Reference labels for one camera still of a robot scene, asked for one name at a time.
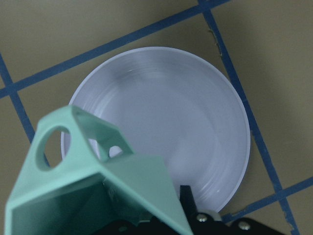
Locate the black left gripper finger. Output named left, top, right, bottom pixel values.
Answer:
left=179, top=186, right=227, bottom=235

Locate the mint green faceted cup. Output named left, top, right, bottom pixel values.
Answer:
left=4, top=105, right=192, bottom=235

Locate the lavender round plate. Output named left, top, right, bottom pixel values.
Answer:
left=70, top=47, right=251, bottom=212

